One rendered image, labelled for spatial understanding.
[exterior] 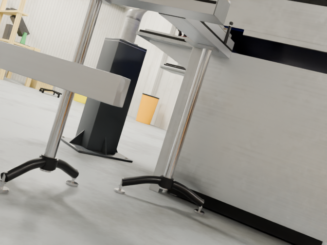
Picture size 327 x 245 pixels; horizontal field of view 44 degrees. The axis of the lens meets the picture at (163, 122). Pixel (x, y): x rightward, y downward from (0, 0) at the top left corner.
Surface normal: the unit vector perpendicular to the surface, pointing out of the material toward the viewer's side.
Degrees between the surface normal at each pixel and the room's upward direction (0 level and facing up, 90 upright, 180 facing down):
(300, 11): 90
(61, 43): 90
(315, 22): 90
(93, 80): 90
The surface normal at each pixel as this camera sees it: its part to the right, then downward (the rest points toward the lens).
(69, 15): 0.55, 0.21
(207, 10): -0.41, -0.09
